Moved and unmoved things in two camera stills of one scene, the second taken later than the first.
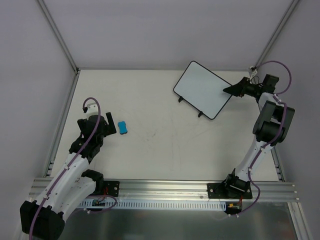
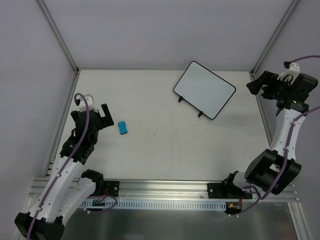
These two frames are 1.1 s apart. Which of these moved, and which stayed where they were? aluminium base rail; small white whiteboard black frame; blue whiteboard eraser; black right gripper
Moved: black right gripper
Stayed: blue whiteboard eraser; small white whiteboard black frame; aluminium base rail
